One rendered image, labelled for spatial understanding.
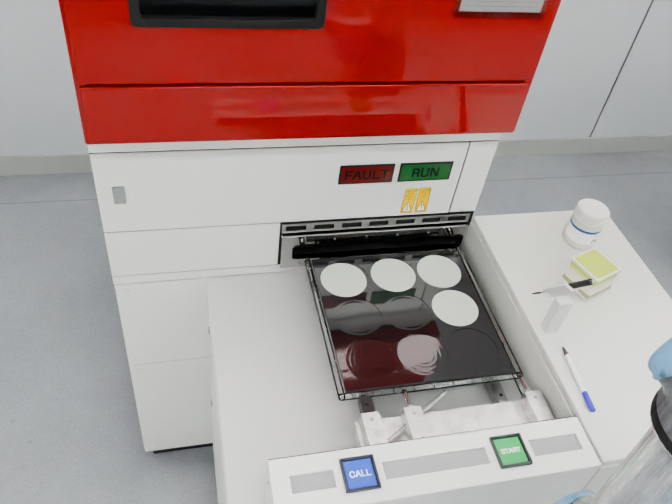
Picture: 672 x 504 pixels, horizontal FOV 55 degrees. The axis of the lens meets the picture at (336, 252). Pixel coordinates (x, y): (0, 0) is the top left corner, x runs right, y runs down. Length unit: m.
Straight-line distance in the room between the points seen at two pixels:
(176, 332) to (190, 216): 0.38
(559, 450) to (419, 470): 0.25
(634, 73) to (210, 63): 2.81
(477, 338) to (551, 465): 0.32
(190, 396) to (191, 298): 0.40
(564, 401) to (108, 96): 0.95
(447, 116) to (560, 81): 2.20
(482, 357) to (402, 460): 0.33
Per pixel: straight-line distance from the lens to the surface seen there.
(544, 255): 1.51
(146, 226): 1.38
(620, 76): 3.61
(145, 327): 1.62
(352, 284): 1.40
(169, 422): 1.97
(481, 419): 1.28
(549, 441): 1.21
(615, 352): 1.38
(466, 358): 1.33
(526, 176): 3.47
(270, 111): 1.17
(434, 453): 1.12
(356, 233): 1.45
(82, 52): 1.11
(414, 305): 1.39
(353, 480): 1.07
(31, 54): 2.89
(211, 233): 1.40
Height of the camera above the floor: 1.91
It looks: 44 degrees down
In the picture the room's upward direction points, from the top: 9 degrees clockwise
